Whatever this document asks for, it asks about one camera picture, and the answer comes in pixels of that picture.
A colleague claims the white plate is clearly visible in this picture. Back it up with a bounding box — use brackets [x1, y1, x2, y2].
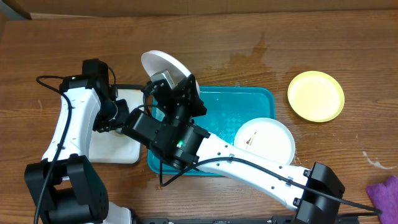
[234, 118, 295, 165]
[141, 50, 192, 96]

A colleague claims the yellow-green round plate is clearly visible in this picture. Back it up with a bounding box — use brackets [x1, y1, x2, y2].
[287, 70, 345, 123]

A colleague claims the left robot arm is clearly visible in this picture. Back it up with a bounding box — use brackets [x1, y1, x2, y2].
[24, 75, 140, 223]

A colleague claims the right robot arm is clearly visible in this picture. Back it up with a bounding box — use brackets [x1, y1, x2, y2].
[122, 75, 345, 223]

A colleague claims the black tray with white liner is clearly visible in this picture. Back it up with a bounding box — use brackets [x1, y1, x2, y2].
[89, 84, 143, 164]

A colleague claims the teal plastic serving tray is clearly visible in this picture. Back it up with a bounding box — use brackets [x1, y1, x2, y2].
[147, 86, 277, 177]

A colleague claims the purple cloth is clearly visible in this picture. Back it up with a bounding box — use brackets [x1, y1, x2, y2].
[366, 175, 398, 224]

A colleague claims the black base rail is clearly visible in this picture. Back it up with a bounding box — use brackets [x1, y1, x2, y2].
[130, 213, 360, 224]

